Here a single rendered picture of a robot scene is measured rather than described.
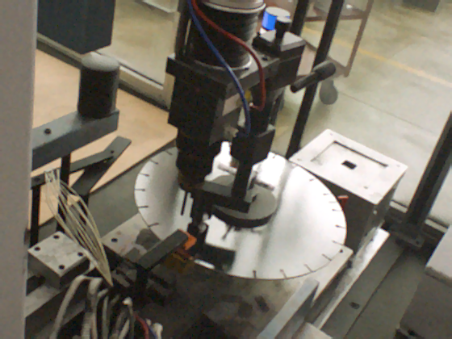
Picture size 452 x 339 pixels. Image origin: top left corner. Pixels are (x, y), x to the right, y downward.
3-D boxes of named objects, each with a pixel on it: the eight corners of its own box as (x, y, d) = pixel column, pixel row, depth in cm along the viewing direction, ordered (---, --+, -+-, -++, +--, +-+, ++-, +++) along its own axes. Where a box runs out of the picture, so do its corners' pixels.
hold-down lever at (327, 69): (292, 64, 80) (298, 45, 78) (333, 82, 77) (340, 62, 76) (262, 81, 74) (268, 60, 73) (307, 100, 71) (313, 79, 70)
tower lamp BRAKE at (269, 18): (269, 20, 113) (273, 6, 112) (290, 29, 111) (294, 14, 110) (257, 25, 110) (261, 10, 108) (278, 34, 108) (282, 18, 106)
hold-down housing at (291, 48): (247, 145, 83) (282, 8, 73) (272, 162, 81) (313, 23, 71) (220, 156, 80) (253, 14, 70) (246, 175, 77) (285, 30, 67)
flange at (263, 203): (200, 213, 89) (202, 199, 87) (210, 172, 98) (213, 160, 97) (274, 231, 88) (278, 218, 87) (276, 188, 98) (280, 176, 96)
